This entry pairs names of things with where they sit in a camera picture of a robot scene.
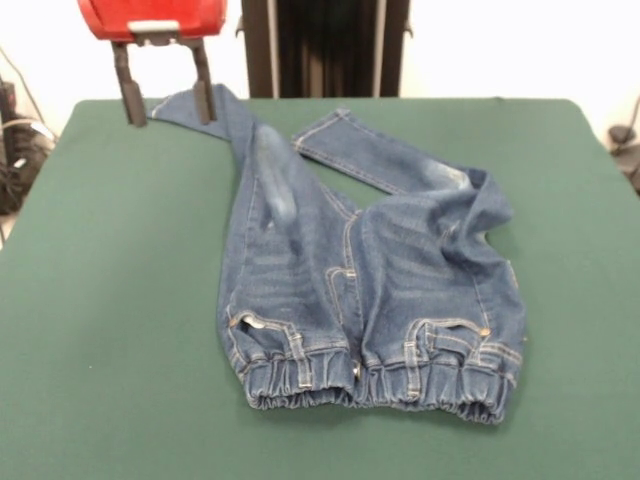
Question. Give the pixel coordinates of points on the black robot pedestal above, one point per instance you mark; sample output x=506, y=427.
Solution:
x=325, y=50

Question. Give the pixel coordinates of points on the dark green tablecloth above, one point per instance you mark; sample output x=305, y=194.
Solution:
x=125, y=325

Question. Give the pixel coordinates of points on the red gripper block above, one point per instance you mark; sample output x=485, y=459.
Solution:
x=150, y=15

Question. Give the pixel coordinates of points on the blue denim jeans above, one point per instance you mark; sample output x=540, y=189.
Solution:
x=380, y=260

